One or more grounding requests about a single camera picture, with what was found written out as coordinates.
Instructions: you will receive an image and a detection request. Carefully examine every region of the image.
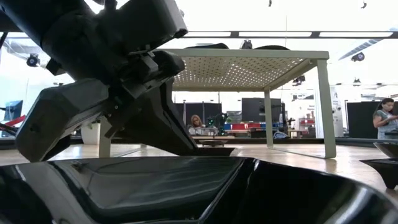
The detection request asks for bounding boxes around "small black square plate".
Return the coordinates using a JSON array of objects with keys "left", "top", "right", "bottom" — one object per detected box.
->
[
  {"left": 198, "top": 139, "right": 229, "bottom": 147},
  {"left": 191, "top": 146, "right": 240, "bottom": 157},
  {"left": 359, "top": 158, "right": 398, "bottom": 190}
]

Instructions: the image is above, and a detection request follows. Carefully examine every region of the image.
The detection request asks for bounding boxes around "black leaf-shaped plate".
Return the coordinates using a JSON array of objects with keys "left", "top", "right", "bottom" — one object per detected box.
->
[
  {"left": 373, "top": 142, "right": 398, "bottom": 160},
  {"left": 253, "top": 45, "right": 290, "bottom": 51},
  {"left": 0, "top": 156, "right": 398, "bottom": 224}
]

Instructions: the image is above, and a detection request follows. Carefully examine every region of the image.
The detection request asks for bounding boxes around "black wavy square plate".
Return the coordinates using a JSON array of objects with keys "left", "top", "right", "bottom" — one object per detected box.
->
[{"left": 183, "top": 42, "right": 230, "bottom": 50}]

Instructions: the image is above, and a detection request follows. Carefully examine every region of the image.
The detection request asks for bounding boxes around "green plant in white pot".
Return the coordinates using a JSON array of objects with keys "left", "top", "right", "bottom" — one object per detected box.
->
[{"left": 80, "top": 119, "right": 102, "bottom": 146}]

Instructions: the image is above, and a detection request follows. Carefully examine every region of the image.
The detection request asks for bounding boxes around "person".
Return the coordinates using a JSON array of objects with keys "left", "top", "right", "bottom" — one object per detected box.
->
[
  {"left": 188, "top": 114, "right": 208, "bottom": 136},
  {"left": 372, "top": 97, "right": 398, "bottom": 140}
]

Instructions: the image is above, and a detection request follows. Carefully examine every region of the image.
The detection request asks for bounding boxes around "blue monitor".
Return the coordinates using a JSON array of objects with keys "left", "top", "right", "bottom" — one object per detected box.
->
[{"left": 2, "top": 100, "right": 24, "bottom": 124}]

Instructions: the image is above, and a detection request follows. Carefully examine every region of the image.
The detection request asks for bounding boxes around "black partition screen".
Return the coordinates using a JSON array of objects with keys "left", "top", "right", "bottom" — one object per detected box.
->
[
  {"left": 346, "top": 101, "right": 379, "bottom": 139},
  {"left": 174, "top": 102, "right": 223, "bottom": 139}
]

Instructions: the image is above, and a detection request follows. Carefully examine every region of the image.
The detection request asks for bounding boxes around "wooden table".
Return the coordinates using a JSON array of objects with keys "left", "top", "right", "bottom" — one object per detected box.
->
[{"left": 191, "top": 135, "right": 236, "bottom": 140}]

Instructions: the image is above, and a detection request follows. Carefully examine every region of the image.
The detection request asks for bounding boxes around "red storage bin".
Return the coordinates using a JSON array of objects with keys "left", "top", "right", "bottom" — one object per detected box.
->
[{"left": 231, "top": 123, "right": 265, "bottom": 131}]

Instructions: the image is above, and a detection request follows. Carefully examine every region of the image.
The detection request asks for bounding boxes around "black partition panel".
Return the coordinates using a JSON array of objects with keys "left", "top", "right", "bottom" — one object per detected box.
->
[{"left": 241, "top": 97, "right": 283, "bottom": 132}]

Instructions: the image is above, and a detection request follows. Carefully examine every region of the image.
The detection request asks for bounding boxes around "white perforated metal rack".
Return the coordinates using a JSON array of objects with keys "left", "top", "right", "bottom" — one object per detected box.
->
[{"left": 98, "top": 48, "right": 337, "bottom": 160}]

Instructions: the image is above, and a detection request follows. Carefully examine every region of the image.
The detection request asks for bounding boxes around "white pillar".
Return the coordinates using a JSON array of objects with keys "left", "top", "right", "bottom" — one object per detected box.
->
[{"left": 313, "top": 85, "right": 345, "bottom": 139}]

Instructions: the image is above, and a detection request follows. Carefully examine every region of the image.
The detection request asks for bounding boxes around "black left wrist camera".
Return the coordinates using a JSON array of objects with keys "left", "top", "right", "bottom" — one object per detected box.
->
[{"left": 105, "top": 0, "right": 189, "bottom": 55}]

